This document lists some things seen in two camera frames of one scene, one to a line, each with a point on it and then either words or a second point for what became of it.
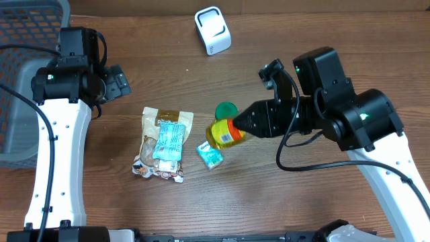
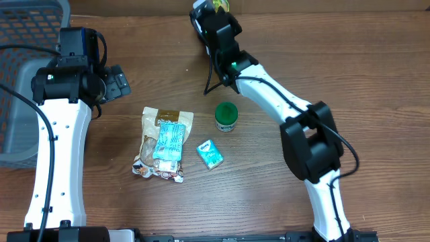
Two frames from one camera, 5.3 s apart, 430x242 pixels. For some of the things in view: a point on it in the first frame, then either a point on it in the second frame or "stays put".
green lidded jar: x=226 y=110 stays put
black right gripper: x=267 y=112 → x=237 y=27
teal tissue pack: x=211 y=156 stays put
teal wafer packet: x=170 y=142 stays put
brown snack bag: x=145 y=165 stays put
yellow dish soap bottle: x=222 y=134 → x=224 y=4
